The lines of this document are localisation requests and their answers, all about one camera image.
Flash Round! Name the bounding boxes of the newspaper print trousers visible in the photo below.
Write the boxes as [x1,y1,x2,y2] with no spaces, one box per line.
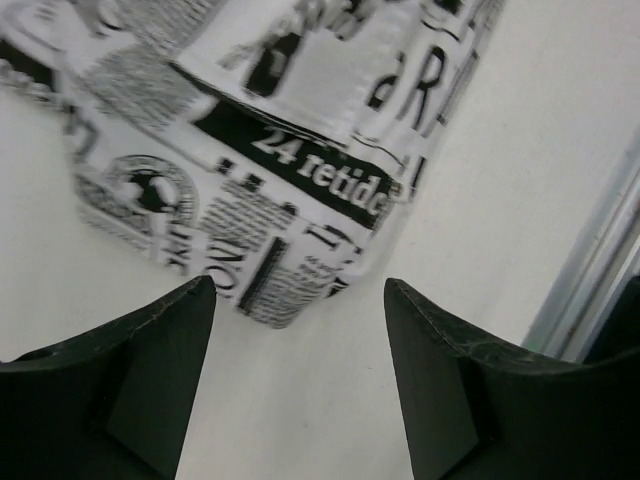
[1,1,504,328]

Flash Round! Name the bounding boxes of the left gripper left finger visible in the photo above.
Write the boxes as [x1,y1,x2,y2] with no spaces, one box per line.
[1,276,216,479]

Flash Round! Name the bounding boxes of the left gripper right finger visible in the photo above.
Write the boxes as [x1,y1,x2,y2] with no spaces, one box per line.
[384,279,639,479]

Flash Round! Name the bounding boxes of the aluminium rail frame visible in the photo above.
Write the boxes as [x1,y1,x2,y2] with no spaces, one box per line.
[521,132,639,362]

